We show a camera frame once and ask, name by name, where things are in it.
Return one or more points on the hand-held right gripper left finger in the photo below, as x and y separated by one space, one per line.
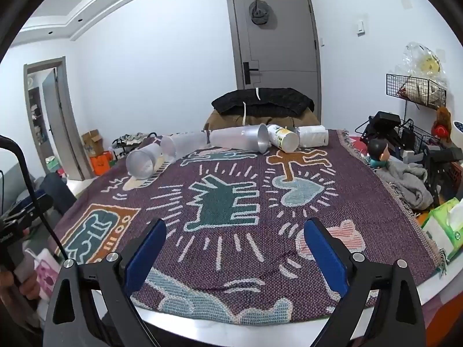
144 256

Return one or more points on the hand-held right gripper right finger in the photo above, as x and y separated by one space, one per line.
325 260

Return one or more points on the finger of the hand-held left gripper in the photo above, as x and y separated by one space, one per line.
38 204

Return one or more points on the frosted plastic cup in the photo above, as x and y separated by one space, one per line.
238 137
143 161
182 144

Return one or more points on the plain white cup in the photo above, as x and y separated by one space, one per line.
314 136

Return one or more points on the white cup with yellow label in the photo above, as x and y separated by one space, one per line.
284 138

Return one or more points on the person's left hand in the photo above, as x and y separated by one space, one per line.
29 287

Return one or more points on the dark cloth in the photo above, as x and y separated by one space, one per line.
58 191

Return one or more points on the pink bag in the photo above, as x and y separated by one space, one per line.
47 274

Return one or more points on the orange bag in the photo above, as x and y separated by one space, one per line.
101 164

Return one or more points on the cardboard box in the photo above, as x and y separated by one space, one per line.
92 142

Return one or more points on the grey open door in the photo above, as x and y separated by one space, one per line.
54 115

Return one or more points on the printed blanket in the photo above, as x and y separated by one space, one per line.
235 260

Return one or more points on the grey cloth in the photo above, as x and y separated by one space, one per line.
407 184

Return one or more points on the doll figure with black hair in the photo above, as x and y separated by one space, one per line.
378 151

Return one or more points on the green tissue box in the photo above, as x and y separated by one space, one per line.
446 227

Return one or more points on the brown cushion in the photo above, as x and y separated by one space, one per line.
289 120

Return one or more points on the black folded jacket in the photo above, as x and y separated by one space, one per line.
267 101

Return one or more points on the brown plush toy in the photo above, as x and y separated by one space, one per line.
442 123

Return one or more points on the clear plastic flower bag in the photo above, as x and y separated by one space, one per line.
423 63

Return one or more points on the grey hat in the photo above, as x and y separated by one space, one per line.
260 11

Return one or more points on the white light switch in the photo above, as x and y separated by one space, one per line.
360 27

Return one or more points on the white wall panel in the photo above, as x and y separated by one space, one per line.
407 2

